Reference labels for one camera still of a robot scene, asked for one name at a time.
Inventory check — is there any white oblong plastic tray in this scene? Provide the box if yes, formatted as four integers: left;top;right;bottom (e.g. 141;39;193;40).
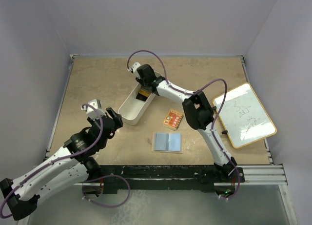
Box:
118;83;156;125

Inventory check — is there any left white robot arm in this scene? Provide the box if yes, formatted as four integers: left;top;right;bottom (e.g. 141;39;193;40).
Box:
0;104;123;221

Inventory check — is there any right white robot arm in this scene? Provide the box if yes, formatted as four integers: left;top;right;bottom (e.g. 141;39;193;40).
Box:
128;62;237;182

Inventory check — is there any black card in tray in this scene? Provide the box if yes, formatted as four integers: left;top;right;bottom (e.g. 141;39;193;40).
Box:
136;93;150;102

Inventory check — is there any orange spiral notebook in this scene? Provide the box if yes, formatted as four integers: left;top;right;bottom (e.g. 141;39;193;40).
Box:
163;109;184;131

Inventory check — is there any yellow framed whiteboard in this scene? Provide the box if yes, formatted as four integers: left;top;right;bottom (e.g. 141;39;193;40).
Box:
213;82;277;149

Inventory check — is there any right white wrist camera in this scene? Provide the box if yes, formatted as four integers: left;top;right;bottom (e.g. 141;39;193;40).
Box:
127;62;141;78

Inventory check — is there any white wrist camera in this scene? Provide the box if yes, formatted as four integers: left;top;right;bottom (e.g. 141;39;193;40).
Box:
127;62;141;78
81;99;105;120

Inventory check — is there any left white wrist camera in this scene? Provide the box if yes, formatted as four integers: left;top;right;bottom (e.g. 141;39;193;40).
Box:
81;99;105;120

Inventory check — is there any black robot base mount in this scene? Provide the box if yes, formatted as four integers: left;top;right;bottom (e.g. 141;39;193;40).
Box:
86;163;245;196

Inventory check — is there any aluminium table frame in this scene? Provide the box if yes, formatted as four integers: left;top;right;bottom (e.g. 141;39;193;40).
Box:
17;54;290;225

